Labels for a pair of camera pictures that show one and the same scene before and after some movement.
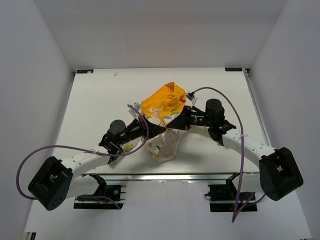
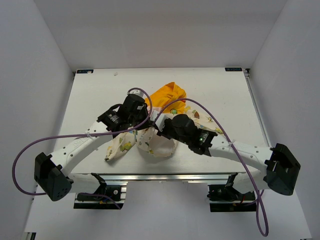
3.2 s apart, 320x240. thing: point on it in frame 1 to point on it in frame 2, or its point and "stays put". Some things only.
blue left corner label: [85, 71] stays put
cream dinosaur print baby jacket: [167, 102] stays put
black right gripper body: [200, 120] to [170, 132]
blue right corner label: [233, 69] stays put
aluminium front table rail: [233, 177] stays put
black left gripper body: [140, 129] to [137, 120]
